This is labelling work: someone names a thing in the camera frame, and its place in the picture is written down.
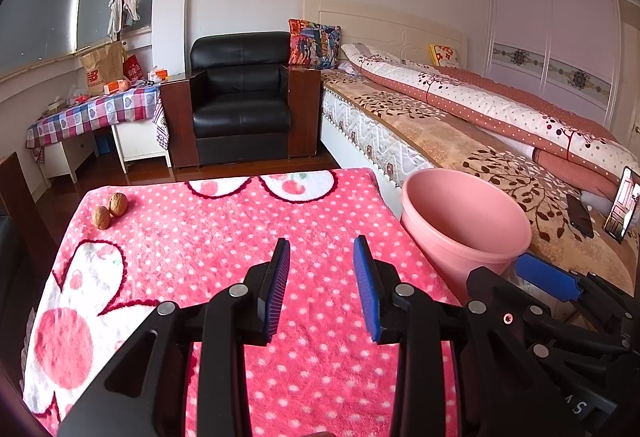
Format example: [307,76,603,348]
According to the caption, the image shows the pink plastic bucket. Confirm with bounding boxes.
[400,168,532,290]

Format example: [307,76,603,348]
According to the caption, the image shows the colourful printed cushion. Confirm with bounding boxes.
[287,18,342,70]

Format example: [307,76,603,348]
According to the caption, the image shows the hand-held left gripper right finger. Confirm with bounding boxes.
[352,234,571,437]

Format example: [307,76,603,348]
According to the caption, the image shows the cream headboard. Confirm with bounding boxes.
[303,0,468,68]

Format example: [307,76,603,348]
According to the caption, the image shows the black smartphone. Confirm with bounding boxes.
[566,194,595,238]

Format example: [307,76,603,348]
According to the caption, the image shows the white desk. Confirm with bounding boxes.
[111,120,173,173]

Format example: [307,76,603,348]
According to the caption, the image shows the standing smartphone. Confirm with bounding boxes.
[602,166,640,244]

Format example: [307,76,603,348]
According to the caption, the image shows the bed with leaf cover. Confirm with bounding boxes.
[320,42,640,298]

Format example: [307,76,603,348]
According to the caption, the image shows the checked tablecloth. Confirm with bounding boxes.
[26,84,168,150]

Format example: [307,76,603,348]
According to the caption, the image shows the yellow flowered pillow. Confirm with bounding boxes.
[428,44,461,68]

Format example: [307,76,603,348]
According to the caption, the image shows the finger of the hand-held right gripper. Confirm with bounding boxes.
[515,253,640,343]
[467,267,631,363]

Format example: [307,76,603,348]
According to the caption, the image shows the pink polka dot blanket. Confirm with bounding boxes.
[22,167,461,437]

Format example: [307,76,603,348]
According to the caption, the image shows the white pink dotted quilt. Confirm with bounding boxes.
[340,42,631,198]

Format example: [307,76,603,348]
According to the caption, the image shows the coat rack with clothes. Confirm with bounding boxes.
[107,0,146,43]

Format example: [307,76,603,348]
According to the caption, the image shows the black leather armchair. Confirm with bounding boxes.
[160,31,322,168]

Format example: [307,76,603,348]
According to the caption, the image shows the red bag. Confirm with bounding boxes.
[121,56,146,83]

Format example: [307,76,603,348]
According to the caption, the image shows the white sliding wardrobe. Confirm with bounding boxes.
[487,0,621,128]

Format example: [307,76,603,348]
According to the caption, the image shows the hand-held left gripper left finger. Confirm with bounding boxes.
[57,237,292,437]

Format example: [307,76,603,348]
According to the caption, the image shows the brown paper bag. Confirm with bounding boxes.
[80,42,126,95]

